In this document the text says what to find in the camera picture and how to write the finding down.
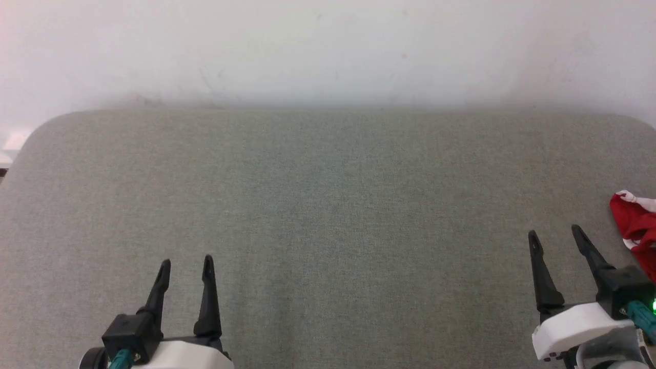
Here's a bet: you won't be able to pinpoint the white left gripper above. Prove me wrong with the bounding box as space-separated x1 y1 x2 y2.
136 254 235 369

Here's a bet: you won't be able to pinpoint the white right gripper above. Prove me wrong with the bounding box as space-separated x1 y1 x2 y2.
528 224 637 362

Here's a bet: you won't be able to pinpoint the red shorts with white trim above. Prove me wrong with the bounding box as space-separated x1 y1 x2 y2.
609 190 656 284

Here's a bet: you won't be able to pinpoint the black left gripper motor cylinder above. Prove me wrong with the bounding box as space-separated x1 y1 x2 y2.
79 347 110 369

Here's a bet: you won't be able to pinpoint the grey fabric sofa seat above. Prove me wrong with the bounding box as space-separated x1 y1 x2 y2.
0 108 656 369

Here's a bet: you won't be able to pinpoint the white skirting ledge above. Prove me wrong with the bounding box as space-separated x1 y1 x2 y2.
0 129 32 168

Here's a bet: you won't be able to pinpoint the right arm cable teal plug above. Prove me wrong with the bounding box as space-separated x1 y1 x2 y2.
626 299 656 345

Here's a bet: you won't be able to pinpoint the arm cable teal plug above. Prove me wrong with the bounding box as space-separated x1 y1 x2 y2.
108 348 135 369
626 299 656 345

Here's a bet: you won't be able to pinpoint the left arm cable teal plug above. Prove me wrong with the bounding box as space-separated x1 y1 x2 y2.
108 348 135 369

